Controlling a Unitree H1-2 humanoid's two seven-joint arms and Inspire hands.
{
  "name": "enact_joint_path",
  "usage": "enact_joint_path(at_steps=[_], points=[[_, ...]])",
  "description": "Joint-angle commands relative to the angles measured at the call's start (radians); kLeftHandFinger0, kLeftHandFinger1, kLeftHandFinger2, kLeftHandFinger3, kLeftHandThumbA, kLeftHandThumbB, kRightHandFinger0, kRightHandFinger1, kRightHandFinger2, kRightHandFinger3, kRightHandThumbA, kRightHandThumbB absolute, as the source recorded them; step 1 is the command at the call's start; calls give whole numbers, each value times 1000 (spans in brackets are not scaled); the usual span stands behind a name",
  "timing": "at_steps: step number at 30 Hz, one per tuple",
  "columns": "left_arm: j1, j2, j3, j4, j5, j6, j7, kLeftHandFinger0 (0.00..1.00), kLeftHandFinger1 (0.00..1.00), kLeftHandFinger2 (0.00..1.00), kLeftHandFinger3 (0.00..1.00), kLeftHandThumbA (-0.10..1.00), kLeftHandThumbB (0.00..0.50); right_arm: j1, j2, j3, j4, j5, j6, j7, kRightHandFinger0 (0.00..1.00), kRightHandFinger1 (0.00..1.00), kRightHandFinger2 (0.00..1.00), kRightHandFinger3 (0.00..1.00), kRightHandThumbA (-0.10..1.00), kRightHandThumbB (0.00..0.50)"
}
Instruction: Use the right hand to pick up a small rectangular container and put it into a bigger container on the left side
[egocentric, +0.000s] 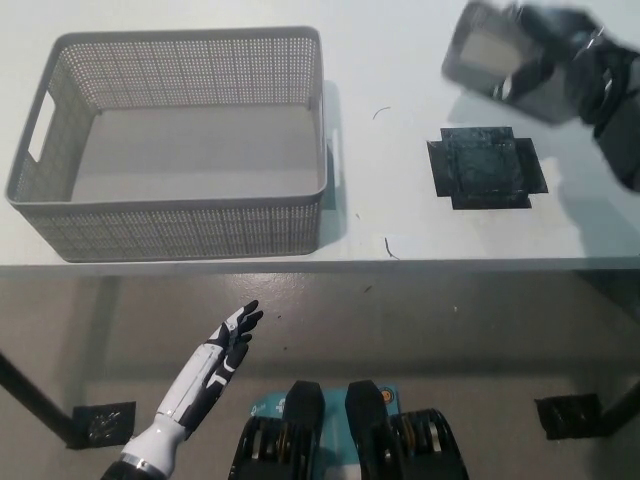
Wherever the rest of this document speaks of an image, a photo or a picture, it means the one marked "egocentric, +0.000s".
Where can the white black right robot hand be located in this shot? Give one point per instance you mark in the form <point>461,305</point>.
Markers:
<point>600,65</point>

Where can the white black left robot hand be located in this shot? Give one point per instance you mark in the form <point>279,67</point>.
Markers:
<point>195,380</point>

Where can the small grey perforated basket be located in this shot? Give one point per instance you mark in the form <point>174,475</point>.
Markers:
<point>487,50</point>

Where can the black teal robot body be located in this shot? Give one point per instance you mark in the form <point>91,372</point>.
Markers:
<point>305,425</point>

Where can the large black tape patch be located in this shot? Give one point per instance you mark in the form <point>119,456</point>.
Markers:
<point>487,167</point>

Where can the black table leg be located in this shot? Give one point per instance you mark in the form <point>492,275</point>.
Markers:
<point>622,407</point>
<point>35,400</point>

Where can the large grey perforated basket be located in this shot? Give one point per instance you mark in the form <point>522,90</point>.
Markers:
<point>195,150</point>

